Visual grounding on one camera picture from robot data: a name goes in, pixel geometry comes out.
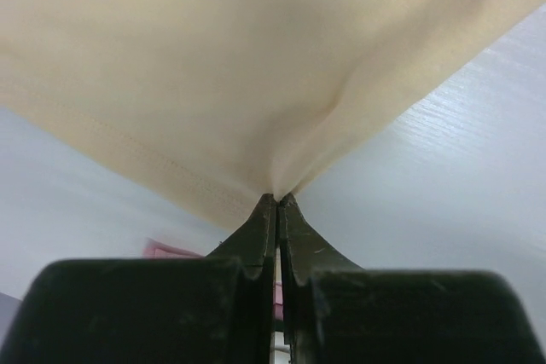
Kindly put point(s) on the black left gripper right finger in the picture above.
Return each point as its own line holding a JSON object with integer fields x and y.
{"x": 335, "y": 311}

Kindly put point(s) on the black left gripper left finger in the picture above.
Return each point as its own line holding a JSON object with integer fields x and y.
{"x": 213, "y": 309}

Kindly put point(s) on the cream yellow t shirt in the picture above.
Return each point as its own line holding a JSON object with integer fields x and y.
{"x": 212, "y": 103}

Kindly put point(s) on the pink folded shirt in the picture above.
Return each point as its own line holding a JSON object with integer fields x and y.
{"x": 155, "y": 249}

